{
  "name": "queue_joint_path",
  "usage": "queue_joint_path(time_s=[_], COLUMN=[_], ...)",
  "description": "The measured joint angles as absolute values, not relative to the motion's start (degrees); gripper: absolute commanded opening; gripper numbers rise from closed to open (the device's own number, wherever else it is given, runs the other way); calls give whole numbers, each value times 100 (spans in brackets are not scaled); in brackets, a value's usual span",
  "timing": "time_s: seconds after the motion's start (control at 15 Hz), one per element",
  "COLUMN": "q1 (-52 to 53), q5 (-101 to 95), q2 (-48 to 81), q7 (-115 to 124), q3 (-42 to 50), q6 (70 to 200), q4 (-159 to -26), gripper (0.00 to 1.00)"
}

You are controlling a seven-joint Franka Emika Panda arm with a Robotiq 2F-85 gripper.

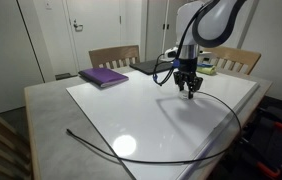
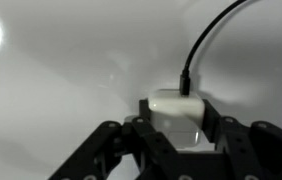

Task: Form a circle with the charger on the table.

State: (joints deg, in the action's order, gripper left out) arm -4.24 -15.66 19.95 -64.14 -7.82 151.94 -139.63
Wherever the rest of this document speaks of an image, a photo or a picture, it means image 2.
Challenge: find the black charger cable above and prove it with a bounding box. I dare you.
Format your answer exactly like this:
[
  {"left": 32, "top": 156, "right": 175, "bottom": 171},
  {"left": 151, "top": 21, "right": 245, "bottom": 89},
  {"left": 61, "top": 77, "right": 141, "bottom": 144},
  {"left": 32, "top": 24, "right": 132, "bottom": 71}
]
[{"left": 179, "top": 0, "right": 249, "bottom": 97}]

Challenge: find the white whiteboard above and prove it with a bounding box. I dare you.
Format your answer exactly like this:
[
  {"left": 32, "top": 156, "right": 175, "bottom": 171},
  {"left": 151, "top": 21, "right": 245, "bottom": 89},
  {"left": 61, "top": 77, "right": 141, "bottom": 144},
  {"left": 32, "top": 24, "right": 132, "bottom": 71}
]
[{"left": 0, "top": 0, "right": 282, "bottom": 180}]

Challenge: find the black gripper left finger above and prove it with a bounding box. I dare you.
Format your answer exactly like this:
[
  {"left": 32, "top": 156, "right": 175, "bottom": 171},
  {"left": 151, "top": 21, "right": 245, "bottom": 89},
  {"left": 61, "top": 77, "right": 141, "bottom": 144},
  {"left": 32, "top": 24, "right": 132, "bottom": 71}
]
[{"left": 49, "top": 99, "right": 182, "bottom": 180}]

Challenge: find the white charger adapter block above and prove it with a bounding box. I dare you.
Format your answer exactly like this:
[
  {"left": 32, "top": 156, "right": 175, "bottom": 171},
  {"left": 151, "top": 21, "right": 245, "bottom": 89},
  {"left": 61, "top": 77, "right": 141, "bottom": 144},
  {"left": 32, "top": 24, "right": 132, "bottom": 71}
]
[{"left": 147, "top": 88, "right": 206, "bottom": 149}]

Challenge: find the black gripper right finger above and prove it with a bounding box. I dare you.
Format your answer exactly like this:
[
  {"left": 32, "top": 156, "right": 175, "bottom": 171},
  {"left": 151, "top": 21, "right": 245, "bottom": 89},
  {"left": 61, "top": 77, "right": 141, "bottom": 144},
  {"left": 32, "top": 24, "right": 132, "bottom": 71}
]
[{"left": 200, "top": 99, "right": 282, "bottom": 180}]

